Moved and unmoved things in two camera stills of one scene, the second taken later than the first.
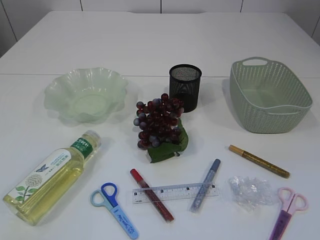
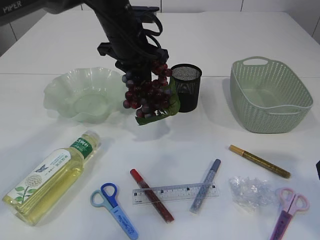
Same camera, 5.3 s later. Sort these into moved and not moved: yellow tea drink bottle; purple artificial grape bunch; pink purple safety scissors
Moved: purple artificial grape bunch
Not moved: yellow tea drink bottle; pink purple safety scissors
